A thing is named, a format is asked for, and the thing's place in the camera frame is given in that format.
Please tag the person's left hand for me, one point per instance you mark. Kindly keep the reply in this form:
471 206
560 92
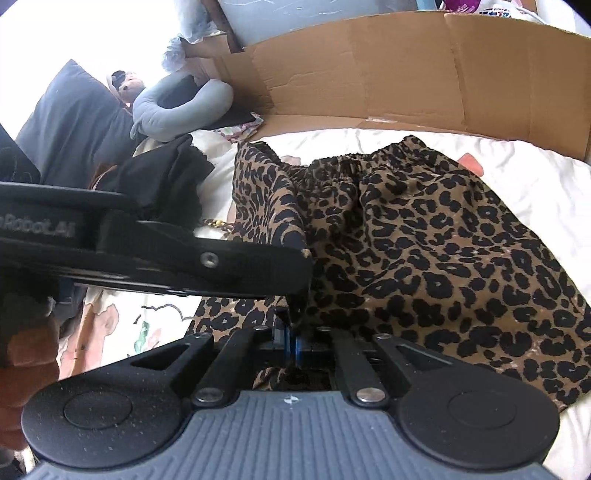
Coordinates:
28 360

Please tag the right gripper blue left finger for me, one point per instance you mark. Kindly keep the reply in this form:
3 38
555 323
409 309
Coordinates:
281 333

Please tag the small teddy bear toy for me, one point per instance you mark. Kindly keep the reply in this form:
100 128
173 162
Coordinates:
126 87

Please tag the black garment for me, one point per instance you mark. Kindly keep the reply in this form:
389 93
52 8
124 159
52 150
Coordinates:
163 182

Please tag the cream cartoon bear bedsheet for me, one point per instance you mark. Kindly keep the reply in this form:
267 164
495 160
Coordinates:
548 192

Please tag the grey U-shaped neck pillow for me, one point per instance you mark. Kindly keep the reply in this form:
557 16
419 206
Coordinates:
213 99

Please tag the dark grey pillow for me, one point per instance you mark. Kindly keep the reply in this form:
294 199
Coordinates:
76 126

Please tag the floral patterned garment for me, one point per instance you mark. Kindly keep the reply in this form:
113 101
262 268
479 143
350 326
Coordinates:
241 132

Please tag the leopard print skirt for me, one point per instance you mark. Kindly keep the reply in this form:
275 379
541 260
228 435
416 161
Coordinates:
407 242

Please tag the purple white refill pouch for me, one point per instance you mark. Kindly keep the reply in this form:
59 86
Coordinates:
495 8

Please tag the brown cardboard sheet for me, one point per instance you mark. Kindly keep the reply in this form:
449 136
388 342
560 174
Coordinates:
498 78

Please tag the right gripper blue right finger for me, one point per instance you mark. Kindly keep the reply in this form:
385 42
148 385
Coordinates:
300 346

